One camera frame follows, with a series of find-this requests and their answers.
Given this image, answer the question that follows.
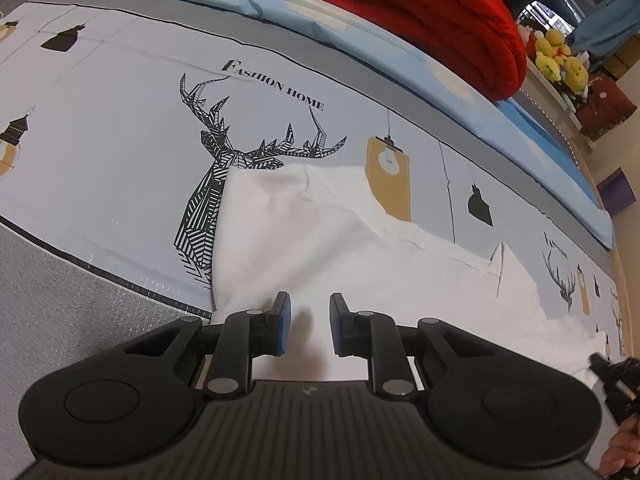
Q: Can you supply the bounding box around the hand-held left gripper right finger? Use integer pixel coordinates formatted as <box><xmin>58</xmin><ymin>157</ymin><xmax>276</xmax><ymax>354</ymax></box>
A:
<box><xmin>328</xmin><ymin>292</ymin><xmax>494</xmax><ymax>400</ymax></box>

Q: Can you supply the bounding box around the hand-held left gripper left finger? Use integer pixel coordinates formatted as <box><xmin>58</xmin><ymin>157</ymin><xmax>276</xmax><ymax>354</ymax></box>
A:
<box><xmin>125</xmin><ymin>291</ymin><xmax>293</xmax><ymax>400</ymax></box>

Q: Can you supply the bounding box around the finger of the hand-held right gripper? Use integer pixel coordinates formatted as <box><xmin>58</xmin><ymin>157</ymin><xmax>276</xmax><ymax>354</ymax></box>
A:
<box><xmin>589</xmin><ymin>352</ymin><xmax>621</xmax><ymax>386</ymax></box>

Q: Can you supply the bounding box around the white small garment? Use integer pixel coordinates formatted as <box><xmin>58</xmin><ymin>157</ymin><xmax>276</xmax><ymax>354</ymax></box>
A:
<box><xmin>210</xmin><ymin>162</ymin><xmax>608</xmax><ymax>386</ymax></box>

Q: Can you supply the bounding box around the person's right hand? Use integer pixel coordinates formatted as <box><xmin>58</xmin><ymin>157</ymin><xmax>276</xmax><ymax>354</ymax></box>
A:
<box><xmin>597</xmin><ymin>412</ymin><xmax>640</xmax><ymax>480</ymax></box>

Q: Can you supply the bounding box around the purple box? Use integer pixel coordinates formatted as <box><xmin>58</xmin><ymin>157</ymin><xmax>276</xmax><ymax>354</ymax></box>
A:
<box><xmin>597</xmin><ymin>170</ymin><xmax>634</xmax><ymax>217</ymax></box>

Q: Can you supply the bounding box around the deer print bed sheet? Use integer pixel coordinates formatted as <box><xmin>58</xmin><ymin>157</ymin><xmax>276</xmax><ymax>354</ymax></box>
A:
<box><xmin>0</xmin><ymin>0</ymin><xmax>626</xmax><ymax>391</ymax></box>

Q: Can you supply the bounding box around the dark red cloth bag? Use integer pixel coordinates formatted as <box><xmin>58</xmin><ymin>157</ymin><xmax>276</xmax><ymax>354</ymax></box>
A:
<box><xmin>579</xmin><ymin>72</ymin><xmax>632</xmax><ymax>140</ymax></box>

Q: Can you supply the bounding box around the yellow plush toy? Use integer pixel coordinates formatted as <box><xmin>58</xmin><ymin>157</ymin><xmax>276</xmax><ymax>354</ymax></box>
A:
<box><xmin>560</xmin><ymin>55</ymin><xmax>592</xmax><ymax>95</ymax></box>
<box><xmin>535</xmin><ymin>27</ymin><xmax>572</xmax><ymax>61</ymax></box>

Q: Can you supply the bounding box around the light blue quilt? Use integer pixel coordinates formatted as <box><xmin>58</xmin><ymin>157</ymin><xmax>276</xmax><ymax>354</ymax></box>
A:
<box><xmin>60</xmin><ymin>0</ymin><xmax>616</xmax><ymax>251</ymax></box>

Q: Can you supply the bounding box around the red blanket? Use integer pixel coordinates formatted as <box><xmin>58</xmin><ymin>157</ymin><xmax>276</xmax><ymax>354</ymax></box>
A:
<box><xmin>305</xmin><ymin>0</ymin><xmax>528</xmax><ymax>103</ymax></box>

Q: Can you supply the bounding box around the blue curtain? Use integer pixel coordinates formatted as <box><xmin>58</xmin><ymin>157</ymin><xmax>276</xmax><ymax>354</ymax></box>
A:
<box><xmin>570</xmin><ymin>0</ymin><xmax>640</xmax><ymax>63</ymax></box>

